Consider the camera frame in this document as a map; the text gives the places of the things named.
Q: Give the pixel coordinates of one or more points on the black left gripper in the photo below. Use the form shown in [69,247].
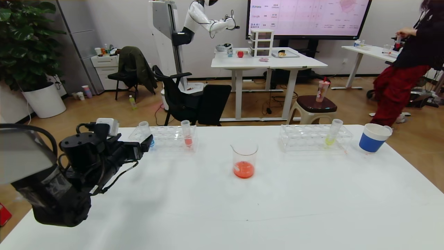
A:
[136,152]

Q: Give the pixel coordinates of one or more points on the blue pigment test tube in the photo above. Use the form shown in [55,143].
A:
[144,126]

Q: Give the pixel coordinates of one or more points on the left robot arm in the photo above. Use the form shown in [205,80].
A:
[62,201]

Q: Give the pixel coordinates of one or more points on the clear plastic test tube rack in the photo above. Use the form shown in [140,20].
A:
[310,139]
[171,139]

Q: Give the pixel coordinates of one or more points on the pink pigment test tube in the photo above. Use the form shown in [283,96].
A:
[188,140]

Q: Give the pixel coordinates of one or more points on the clear glass beaker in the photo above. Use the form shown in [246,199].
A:
[244,172]

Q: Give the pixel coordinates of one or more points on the yellow pigment test tube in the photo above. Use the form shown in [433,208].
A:
[330,140]

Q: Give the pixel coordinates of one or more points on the green drink bottle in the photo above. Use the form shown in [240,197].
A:
[132,102]

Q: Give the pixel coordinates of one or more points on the black office chair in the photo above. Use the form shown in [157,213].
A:
[184,102]

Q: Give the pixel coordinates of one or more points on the black four-legged chair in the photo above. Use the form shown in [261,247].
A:
[119,76]

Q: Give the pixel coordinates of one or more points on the purple stacked cups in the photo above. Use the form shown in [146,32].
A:
[87,91]

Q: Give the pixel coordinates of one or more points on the small white cup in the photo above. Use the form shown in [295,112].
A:
[80,96]

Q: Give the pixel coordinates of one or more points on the olive green jacket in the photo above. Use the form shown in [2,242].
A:
[137,65]

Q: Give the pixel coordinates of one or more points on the white drawer cabinet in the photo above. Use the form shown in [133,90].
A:
[104,66]

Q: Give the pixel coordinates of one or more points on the white plant pot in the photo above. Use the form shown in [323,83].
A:
[44,102]

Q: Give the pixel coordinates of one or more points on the tall grey metal locker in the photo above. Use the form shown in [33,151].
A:
[81,41]

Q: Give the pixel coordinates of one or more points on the grey bowl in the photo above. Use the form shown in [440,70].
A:
[222,48]

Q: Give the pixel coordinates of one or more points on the white humanoid robot on stand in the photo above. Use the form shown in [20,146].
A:
[163,21]

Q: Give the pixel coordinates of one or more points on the white double desk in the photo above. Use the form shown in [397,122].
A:
[267,63]

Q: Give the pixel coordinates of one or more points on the red flat object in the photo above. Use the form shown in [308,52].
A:
[4,215]

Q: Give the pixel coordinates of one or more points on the large green leafy plant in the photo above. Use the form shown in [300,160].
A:
[24,45]

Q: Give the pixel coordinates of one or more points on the small clear drawer organizer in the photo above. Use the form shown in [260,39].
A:
[261,43]

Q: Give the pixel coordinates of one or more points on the grey tray with food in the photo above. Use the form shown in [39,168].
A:
[285,54]

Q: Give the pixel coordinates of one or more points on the brown topped plastic stool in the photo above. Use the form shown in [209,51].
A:
[314,104]

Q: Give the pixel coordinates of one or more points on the drink cup with red straw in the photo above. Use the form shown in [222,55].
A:
[321,92]

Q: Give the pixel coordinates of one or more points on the blue and white paper cup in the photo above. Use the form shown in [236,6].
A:
[369,143]

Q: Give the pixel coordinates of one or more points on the white single desk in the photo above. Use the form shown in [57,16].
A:
[367,52]

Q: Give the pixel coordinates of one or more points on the black mobile robot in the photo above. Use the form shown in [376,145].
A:
[421,99]

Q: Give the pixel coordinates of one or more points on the person in red trousers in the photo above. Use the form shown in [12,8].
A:
[412,55]

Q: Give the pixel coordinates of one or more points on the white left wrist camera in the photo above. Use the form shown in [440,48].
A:
[108,126]

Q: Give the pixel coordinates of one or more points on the large wall display screen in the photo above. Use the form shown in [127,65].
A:
[308,17]

